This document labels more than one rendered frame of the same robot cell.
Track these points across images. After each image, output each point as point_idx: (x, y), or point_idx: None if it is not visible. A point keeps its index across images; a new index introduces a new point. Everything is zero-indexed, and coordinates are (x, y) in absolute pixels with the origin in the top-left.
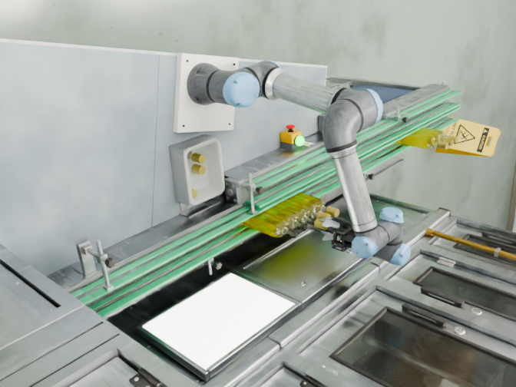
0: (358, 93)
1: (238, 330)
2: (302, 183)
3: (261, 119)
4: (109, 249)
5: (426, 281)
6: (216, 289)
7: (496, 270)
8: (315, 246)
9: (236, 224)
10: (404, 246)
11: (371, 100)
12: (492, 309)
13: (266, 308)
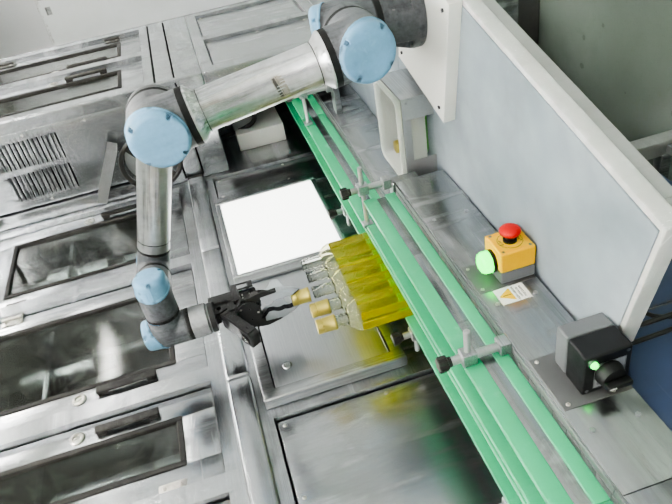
0: (147, 100)
1: (243, 229)
2: (408, 290)
3: (495, 162)
4: (370, 119)
5: (169, 434)
6: (322, 228)
7: None
8: (334, 337)
9: (352, 207)
10: (142, 323)
11: (128, 116)
12: (61, 462)
13: (254, 253)
